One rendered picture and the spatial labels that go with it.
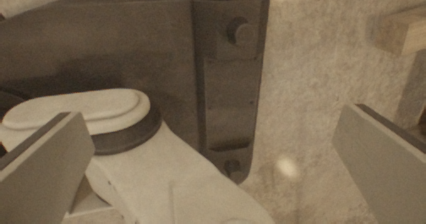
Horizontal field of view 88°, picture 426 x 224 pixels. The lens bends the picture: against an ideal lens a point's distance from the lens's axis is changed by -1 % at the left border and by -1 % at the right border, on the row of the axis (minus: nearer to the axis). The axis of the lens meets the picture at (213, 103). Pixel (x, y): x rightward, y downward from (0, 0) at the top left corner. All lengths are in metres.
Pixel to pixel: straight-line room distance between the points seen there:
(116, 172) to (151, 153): 0.05
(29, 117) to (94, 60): 0.15
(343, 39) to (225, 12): 0.53
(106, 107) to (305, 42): 0.62
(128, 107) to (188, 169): 0.13
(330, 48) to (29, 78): 0.81
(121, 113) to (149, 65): 0.15
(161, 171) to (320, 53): 0.66
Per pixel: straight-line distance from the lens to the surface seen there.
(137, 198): 0.29
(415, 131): 1.43
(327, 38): 0.82
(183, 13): 0.45
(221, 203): 0.24
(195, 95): 0.51
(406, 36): 0.89
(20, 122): 0.39
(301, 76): 0.82
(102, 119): 0.35
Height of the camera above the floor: 0.61
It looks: 56 degrees down
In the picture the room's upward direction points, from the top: 155 degrees clockwise
